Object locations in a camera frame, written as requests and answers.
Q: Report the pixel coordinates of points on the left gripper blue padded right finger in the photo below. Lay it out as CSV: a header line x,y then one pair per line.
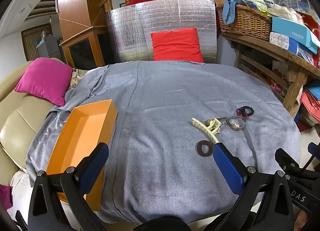
x,y
264,201

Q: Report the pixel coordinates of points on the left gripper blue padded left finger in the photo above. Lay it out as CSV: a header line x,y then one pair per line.
x,y
46,211

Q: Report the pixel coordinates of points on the gold and silver wristwatch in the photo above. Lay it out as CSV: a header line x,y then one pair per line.
x,y
234,122

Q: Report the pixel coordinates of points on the right hand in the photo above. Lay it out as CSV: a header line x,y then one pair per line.
x,y
300,221

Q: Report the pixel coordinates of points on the orange cardboard box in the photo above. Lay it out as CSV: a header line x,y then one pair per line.
x,y
86,127

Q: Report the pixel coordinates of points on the cream hair claw clip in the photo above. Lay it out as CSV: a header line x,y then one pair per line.
x,y
210,130

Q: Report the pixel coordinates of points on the cream leather sofa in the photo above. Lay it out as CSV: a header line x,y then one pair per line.
x,y
22,115

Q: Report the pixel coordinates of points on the grey bed sheet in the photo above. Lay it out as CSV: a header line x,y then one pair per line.
x,y
153,168

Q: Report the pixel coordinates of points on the wooden shelf table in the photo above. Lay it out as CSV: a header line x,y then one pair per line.
x,y
255,55

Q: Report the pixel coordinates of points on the magenta pillow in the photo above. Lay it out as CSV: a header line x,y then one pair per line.
x,y
46,78

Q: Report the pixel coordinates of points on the white patterned box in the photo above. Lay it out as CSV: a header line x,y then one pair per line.
x,y
284,42

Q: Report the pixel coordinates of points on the teal fashion box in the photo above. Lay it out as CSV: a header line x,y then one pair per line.
x,y
296,31

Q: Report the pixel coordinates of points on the wicker basket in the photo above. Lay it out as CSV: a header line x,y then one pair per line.
x,y
247,22

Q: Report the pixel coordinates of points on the small red cushion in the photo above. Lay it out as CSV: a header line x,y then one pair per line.
x,y
181,44

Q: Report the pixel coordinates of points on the wooden corner cabinet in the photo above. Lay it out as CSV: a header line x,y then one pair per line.
x,y
83,28

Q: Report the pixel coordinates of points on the light blue cloth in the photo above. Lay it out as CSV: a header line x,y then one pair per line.
x,y
228,13

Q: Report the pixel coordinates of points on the silver foil insulation panel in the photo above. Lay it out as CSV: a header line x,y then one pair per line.
x,y
130,27

